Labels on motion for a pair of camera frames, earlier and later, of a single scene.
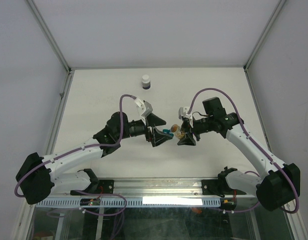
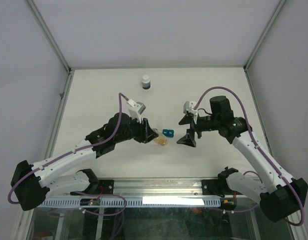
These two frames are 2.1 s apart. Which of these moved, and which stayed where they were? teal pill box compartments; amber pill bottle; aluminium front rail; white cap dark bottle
Moved: amber pill bottle
Stayed: teal pill box compartments; aluminium front rail; white cap dark bottle
